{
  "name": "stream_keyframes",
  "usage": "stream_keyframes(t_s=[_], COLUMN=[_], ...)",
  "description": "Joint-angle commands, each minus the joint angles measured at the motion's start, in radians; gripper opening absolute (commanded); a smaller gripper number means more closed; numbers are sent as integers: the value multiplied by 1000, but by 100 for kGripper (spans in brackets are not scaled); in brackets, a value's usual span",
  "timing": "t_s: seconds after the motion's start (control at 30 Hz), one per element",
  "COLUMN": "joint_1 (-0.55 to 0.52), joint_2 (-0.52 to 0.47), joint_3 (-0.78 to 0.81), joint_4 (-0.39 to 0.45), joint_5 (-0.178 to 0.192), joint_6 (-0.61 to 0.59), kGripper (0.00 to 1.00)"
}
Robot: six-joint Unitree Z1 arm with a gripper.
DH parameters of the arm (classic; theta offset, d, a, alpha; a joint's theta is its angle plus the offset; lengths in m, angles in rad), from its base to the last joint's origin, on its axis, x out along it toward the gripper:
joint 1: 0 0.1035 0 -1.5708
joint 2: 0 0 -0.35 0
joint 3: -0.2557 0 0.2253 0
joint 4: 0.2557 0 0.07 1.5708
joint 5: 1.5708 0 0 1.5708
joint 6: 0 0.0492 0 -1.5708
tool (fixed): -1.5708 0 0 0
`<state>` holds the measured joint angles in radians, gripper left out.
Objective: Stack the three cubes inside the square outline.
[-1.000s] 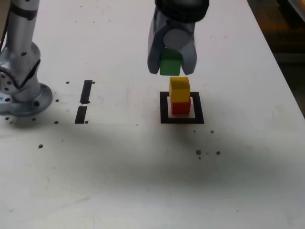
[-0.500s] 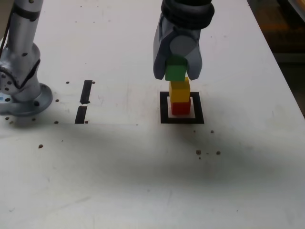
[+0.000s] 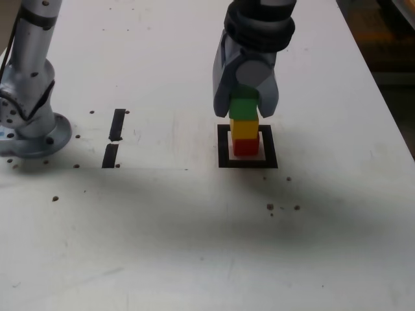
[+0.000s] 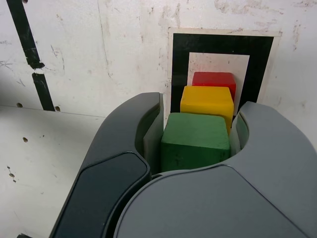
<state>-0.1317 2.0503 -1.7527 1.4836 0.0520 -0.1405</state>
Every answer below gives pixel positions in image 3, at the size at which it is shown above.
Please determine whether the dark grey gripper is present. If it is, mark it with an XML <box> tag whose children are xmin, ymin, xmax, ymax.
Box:
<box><xmin>211</xmin><ymin>30</ymin><xmax>280</xmax><ymax>119</ymax></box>

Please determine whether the green cube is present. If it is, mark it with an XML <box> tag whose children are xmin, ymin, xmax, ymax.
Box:
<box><xmin>228</xmin><ymin>86</ymin><xmax>260</xmax><ymax>120</ymax></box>

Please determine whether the yellow cube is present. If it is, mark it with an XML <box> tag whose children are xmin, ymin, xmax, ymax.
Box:
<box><xmin>230</xmin><ymin>118</ymin><xmax>260</xmax><ymax>139</ymax></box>

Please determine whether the red cube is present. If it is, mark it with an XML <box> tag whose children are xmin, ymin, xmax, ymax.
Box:
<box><xmin>232</xmin><ymin>137</ymin><xmax>259</xmax><ymax>157</ymax></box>

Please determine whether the black tape square outline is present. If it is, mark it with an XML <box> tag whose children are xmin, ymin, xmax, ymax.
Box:
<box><xmin>217</xmin><ymin>124</ymin><xmax>279</xmax><ymax>169</ymax></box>

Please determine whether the black tape strip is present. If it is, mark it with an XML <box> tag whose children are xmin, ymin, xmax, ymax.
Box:
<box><xmin>101</xmin><ymin>108</ymin><xmax>126</xmax><ymax>169</ymax></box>

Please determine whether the grey metal bar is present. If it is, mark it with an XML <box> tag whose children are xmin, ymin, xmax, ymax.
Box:
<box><xmin>374</xmin><ymin>71</ymin><xmax>415</xmax><ymax>85</ymax></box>

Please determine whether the pale panel with dark frame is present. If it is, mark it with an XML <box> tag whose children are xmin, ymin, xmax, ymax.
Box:
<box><xmin>390</xmin><ymin>0</ymin><xmax>415</xmax><ymax>17</ymax></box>

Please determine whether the thin black cable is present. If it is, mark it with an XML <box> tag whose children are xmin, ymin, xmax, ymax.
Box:
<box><xmin>0</xmin><ymin>6</ymin><xmax>23</xmax><ymax>82</ymax></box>

